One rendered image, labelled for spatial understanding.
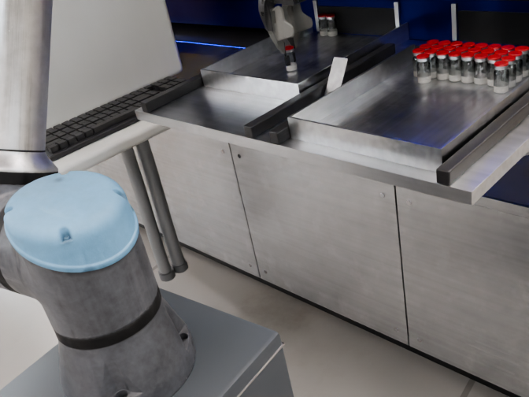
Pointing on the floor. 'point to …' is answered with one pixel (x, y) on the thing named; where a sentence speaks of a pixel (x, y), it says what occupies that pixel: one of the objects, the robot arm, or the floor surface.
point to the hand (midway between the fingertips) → (285, 43)
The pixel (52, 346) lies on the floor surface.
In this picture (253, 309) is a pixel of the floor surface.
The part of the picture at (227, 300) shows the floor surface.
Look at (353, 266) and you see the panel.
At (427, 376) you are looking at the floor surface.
